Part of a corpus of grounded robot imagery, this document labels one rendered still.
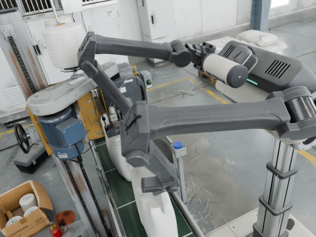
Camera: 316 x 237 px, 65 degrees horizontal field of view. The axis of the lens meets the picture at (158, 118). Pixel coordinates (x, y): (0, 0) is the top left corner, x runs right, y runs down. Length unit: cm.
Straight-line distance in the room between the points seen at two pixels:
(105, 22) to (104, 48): 314
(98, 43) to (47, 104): 35
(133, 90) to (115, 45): 49
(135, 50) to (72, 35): 26
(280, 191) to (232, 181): 119
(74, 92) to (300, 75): 89
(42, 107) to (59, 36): 30
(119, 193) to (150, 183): 111
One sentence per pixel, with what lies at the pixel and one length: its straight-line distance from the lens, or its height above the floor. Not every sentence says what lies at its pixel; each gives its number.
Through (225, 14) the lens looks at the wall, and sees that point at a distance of 666.
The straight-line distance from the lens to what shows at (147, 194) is 137.
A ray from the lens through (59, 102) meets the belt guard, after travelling 114.
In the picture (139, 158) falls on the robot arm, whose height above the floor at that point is 150.
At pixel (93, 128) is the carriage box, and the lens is 146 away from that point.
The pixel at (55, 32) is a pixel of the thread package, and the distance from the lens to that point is 107.
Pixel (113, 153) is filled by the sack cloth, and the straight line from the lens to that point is 195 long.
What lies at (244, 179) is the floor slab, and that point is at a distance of 257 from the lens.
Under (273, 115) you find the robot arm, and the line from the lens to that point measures 58.
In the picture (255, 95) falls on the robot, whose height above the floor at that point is 141.
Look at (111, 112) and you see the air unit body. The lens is 137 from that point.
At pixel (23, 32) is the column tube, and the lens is 133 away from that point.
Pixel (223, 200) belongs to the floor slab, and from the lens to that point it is 239.
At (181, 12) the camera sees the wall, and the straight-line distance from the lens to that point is 600.
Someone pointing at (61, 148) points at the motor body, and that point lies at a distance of 127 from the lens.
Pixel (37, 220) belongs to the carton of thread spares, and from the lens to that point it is 251.
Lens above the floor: 185
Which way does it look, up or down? 32 degrees down
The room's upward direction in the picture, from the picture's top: 9 degrees counter-clockwise
